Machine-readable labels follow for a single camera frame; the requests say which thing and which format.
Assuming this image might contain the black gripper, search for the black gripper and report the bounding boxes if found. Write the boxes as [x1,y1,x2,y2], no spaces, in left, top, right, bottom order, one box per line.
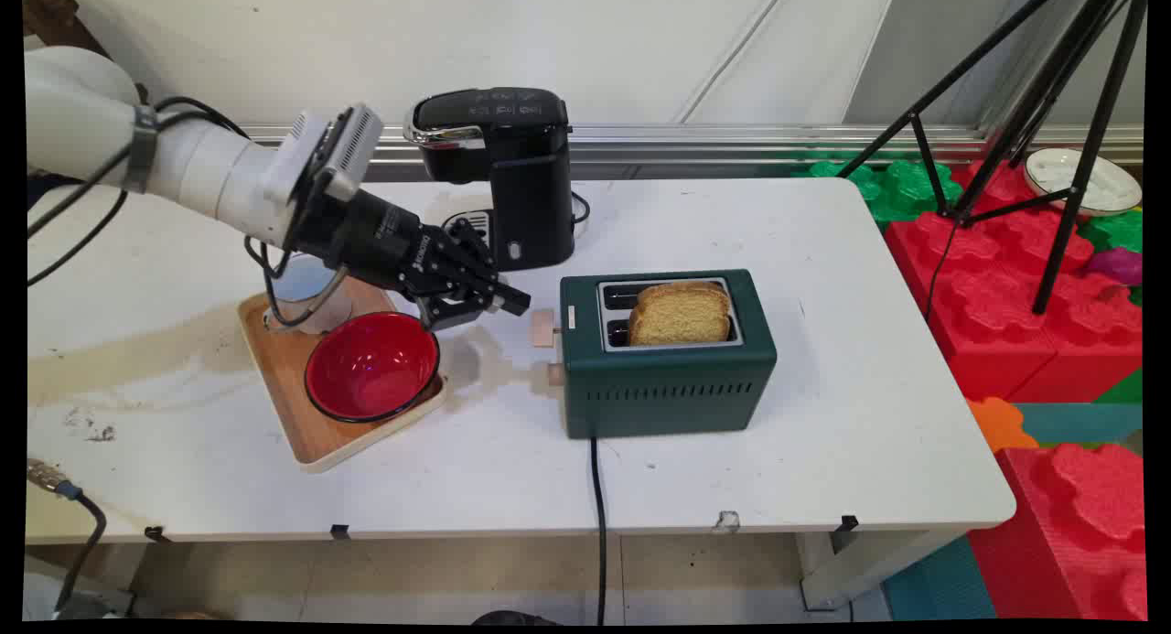
[295,181,532,332]

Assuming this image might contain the black capsule coffee machine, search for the black capsule coffee machine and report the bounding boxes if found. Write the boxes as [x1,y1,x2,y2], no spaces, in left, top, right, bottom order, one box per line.
[403,87,577,273]

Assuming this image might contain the red bowl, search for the red bowl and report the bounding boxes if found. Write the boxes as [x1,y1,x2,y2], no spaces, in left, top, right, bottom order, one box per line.
[304,311,441,424]

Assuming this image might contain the wooden tray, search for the wooden tray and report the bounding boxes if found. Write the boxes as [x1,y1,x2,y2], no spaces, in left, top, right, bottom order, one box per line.
[238,274,448,474]

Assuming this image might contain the toasted bread slice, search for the toasted bread slice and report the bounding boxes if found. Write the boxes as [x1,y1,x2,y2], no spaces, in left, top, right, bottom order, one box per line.
[627,297,733,347]
[635,281,732,320]

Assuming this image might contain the green two-slot toaster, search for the green two-slot toaster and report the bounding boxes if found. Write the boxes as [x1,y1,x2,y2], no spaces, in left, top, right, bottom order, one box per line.
[531,269,779,440]

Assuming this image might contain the green foam block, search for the green foam block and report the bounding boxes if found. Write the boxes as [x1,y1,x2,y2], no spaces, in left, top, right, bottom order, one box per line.
[794,158,964,225]

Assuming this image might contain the large red foam block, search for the large red foam block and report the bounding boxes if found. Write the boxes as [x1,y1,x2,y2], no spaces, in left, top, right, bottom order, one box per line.
[883,158,1144,404]

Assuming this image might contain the orange foam piece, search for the orange foam piece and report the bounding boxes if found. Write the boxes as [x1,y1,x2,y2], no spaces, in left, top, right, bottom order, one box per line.
[968,397,1027,454]

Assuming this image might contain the white ceramic plate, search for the white ceramic plate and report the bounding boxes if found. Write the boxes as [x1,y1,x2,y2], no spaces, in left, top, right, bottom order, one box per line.
[1024,147,1144,217]

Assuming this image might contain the purple toy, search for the purple toy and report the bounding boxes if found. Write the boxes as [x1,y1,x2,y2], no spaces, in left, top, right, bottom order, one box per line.
[1085,246,1144,287]

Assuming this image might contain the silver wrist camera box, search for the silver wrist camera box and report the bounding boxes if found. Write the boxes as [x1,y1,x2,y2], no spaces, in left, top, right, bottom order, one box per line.
[267,103,385,210]

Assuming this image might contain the black toaster power cable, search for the black toaster power cable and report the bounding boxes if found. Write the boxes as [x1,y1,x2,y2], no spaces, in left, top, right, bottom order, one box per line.
[590,435,609,626]

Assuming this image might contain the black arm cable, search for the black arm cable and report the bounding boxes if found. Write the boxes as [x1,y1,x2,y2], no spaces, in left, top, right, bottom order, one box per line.
[26,96,250,287]

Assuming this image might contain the grey cable with connector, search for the grey cable with connector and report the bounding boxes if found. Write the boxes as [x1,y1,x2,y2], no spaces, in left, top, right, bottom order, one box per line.
[27,458,109,617]

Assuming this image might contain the black camera tripod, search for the black camera tripod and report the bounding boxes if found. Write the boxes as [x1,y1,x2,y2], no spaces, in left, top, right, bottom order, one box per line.
[835,0,1149,316]

